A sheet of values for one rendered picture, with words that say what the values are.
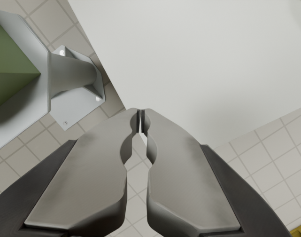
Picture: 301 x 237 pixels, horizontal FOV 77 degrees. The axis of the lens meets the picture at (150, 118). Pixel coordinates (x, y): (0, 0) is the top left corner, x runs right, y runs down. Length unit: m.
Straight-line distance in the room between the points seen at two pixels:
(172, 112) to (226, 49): 0.14
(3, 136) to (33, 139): 0.96
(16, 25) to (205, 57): 0.44
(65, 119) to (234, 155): 1.26
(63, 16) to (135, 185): 1.25
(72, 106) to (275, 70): 1.21
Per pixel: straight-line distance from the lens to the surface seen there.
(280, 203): 2.00
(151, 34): 0.35
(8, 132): 0.62
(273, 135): 1.69
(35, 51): 0.55
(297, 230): 2.22
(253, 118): 0.41
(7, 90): 0.53
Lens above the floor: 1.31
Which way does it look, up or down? 77 degrees down
